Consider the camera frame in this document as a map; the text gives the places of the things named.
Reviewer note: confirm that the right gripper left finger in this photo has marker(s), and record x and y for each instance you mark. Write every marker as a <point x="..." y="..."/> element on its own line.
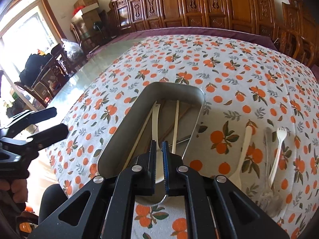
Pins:
<point x="104" y="207"/>

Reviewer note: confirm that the large white plastic spoon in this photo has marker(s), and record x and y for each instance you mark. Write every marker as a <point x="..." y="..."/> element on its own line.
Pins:
<point x="155" y="137"/>

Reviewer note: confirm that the metal fork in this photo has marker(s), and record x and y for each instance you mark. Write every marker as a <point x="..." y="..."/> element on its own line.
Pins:
<point x="269" y="200"/>

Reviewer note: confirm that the purple sofa cushion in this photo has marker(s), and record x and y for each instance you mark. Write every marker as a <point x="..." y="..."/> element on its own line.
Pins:
<point x="248" y="37"/>

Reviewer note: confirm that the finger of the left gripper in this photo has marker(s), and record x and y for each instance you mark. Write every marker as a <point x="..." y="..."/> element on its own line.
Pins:
<point x="47" y="137"/>
<point x="21" y="121"/>

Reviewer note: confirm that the left hand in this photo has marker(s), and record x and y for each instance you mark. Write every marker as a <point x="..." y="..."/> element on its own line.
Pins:
<point x="18" y="188"/>

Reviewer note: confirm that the light wooden chopstick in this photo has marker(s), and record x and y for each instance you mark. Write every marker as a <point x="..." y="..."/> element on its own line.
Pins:
<point x="174" y="138"/>
<point x="138" y="137"/>

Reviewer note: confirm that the cardboard box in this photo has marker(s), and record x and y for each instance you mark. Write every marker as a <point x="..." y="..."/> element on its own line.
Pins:
<point x="84" y="3"/>

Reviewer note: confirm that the dark wooden side chair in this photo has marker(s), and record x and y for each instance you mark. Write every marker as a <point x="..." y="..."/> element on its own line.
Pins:
<point x="44" y="75"/>

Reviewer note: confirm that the white plastic bag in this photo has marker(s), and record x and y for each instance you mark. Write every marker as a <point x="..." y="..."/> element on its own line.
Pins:
<point x="72" y="49"/>

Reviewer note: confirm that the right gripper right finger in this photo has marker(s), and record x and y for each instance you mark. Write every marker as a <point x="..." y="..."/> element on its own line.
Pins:
<point x="215" y="208"/>

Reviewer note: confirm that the metal spoon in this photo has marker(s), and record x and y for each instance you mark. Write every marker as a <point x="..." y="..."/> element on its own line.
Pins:
<point x="170" y="163"/>

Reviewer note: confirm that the grey metal tray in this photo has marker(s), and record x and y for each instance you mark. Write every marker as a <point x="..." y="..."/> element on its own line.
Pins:
<point x="116" y="152"/>

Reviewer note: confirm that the orange patterned tablecloth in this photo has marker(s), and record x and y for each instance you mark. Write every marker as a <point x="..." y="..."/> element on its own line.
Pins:
<point x="244" y="85"/>

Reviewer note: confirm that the white plastic fork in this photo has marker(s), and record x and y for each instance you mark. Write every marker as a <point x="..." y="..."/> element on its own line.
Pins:
<point x="281" y="135"/>

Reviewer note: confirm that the carved wooden sofa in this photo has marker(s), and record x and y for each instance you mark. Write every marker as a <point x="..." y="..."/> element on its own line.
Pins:
<point x="296" y="36"/>

